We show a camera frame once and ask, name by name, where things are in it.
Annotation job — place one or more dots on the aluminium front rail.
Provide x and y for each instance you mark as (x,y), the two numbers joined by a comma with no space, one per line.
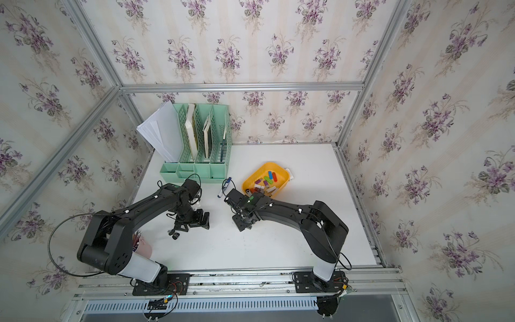
(366,280)

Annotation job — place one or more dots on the dark pen in organizer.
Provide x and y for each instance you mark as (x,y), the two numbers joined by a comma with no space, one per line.
(223,144)

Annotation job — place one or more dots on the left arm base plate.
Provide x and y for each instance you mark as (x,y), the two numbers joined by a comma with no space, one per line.
(175,283)

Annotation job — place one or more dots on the white book in organizer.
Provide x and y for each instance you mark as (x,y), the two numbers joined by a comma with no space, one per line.
(191,132)

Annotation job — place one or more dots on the white paper stack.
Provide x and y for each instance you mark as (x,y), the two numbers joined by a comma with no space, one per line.
(162,131)

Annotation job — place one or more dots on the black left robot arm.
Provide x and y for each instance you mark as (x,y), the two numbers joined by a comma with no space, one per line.
(108,243)

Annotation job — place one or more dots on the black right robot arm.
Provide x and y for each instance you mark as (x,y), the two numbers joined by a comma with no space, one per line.
(323,230)

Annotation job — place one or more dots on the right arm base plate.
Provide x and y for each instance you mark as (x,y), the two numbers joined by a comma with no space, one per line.
(307,282)

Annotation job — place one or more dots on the green desk file organizer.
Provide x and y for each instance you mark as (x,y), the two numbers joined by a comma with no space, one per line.
(206,170)

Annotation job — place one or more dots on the beige notebook in organizer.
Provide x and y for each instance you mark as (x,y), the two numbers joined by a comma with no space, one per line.
(207,138)

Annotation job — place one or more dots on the white small device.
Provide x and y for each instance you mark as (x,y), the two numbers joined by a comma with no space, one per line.
(290,175)

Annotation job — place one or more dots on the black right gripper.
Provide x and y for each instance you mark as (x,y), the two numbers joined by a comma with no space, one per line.
(238,224)

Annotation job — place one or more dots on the blue white marker pen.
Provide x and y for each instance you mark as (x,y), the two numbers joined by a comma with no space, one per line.
(224,187)

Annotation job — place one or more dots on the small black usb pair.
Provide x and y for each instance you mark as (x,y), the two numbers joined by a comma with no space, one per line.
(175,235)

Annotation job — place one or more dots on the yellow plastic storage box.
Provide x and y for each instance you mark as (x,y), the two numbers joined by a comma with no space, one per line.
(248,185)

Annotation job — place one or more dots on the pink pen cup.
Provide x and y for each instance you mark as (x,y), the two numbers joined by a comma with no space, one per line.
(140,246)

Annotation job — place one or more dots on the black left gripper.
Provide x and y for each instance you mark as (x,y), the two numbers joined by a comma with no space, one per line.
(198,222)

